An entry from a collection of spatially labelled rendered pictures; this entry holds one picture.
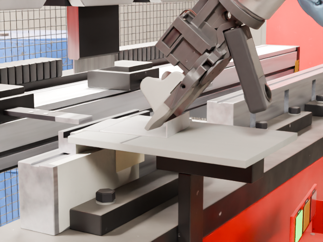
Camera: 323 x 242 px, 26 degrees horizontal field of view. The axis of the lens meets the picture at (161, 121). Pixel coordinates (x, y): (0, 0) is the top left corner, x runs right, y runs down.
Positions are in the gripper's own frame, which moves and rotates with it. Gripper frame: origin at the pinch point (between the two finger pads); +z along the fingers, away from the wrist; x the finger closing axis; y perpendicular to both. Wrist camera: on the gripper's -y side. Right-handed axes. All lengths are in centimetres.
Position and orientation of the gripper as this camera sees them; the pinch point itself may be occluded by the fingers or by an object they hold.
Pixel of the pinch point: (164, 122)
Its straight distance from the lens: 98.5
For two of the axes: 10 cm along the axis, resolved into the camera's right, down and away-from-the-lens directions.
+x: -3.9, 1.8, -9.0
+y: -7.1, -6.9, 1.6
